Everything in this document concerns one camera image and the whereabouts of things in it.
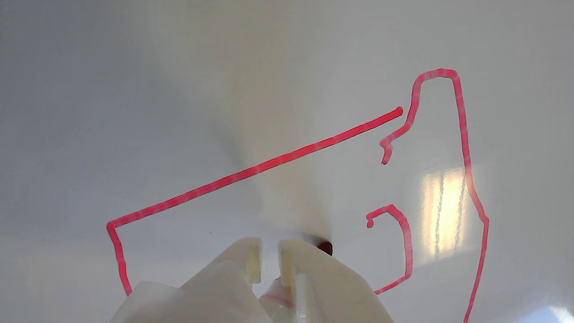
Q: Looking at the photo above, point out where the white whiteboard with metal frame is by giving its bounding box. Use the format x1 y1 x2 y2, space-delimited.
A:
0 0 574 323

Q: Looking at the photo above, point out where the red whiteboard marker pen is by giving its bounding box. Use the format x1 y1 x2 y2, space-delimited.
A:
257 242 334 323

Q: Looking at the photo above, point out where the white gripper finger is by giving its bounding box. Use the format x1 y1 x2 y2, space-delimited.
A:
110 237 272 323
277 239 395 323

